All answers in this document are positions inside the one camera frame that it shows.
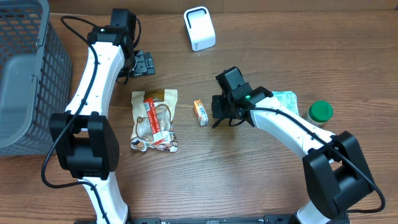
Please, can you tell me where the small orange sachet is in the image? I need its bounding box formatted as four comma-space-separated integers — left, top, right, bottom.
193, 99, 209, 126

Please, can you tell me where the beige snack pouch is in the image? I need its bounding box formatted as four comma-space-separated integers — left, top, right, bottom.
130, 89, 178, 152

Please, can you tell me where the teal tissue pack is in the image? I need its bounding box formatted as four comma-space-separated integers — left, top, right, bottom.
272, 91, 299, 116

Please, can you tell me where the red stick packet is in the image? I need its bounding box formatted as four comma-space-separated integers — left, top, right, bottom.
144, 98, 171, 145

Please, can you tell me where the green lidded jar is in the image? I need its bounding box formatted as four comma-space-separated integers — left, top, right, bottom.
302, 101, 333, 127

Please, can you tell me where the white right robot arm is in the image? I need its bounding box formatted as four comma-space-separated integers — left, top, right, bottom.
211, 67, 374, 223

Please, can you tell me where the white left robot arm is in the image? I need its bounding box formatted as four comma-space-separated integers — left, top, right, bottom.
41, 9, 155, 223

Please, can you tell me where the white barcode scanner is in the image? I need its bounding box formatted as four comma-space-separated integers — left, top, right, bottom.
183, 6, 216, 52

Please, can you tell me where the grey plastic mesh basket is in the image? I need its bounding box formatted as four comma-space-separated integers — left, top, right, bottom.
1, 0, 73, 156

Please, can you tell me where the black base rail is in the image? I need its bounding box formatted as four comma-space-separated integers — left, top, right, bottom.
127, 214, 300, 224

